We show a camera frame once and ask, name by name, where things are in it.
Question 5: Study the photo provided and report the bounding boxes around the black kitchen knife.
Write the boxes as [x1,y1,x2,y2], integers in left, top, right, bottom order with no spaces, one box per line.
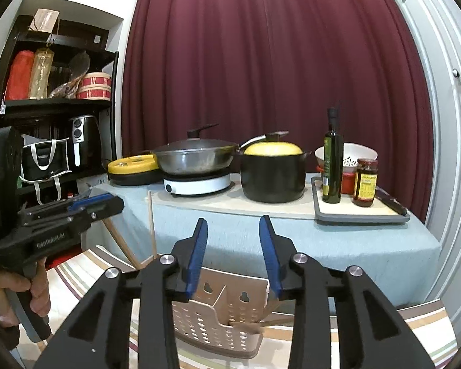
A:
[376,187,407,216]

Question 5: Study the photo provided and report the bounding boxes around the person's left hand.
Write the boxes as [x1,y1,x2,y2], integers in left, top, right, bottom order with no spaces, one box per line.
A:
[0,259,50,327]

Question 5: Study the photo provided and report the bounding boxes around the striped tablecloth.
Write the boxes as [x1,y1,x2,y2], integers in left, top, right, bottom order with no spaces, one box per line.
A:
[14,245,459,369]

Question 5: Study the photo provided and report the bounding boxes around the black white tote bag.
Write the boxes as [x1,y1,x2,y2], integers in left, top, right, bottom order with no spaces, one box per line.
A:
[19,134,70,205]

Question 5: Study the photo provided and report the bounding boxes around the grey-blue tablecloth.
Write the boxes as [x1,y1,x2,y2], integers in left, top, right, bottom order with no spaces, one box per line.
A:
[79,176,440,307]

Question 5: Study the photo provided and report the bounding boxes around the black air fryer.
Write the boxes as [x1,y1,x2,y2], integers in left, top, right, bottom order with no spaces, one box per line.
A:
[69,115,101,171]

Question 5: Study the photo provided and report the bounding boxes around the pink perforated utensil caddy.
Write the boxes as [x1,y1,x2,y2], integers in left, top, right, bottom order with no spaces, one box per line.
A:
[172,268,269,359]

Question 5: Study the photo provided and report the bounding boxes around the grey cutting board tray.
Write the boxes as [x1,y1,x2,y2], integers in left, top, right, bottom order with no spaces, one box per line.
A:
[310,175,411,224]

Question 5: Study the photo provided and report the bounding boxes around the yellow black electric griddle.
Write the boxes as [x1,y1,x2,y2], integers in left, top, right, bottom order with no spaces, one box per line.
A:
[108,154,163,186]

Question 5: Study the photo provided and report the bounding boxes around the sauce jar yellow label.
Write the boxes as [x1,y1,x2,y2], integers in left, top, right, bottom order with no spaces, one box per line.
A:
[353,158,378,208]

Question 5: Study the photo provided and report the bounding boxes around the red bag on shelf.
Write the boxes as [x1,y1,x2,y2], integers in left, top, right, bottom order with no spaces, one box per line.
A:
[6,50,35,101]

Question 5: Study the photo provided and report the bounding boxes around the black storage shelf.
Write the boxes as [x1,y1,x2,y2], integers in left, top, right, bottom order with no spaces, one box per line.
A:
[0,15,119,207]

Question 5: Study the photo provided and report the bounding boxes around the red container behind bottle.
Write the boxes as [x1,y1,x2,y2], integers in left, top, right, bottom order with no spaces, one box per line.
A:
[341,172,356,195]

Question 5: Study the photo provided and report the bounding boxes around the dark olive oil bottle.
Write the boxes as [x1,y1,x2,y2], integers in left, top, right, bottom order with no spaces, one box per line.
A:
[322,108,343,203]

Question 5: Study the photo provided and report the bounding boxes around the red white round box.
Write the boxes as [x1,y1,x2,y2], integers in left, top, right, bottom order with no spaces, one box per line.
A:
[76,73,112,101]

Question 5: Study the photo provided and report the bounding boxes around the white induction cooker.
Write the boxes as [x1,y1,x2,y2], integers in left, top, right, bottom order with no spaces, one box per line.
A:
[164,171,231,196]

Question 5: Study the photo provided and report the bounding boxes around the gold wrapped package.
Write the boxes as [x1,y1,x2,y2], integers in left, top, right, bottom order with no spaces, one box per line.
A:
[28,48,54,99]

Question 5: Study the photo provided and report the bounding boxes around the beige placemat under cooker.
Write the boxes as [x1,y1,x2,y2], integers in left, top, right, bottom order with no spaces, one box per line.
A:
[152,181,315,220]

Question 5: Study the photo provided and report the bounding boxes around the black wok with lid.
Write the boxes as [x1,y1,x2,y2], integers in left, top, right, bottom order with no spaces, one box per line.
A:
[151,123,268,176]

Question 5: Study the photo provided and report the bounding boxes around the black pot yellow lid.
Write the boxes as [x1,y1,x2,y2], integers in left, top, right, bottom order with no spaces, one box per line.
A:
[237,131,310,203]

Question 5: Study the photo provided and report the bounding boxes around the dark red curtain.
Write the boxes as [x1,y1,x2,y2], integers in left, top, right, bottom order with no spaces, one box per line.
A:
[121,0,433,219]

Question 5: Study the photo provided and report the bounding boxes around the white double-door cabinet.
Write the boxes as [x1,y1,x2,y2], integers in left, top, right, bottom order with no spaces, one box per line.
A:
[396,0,461,342]

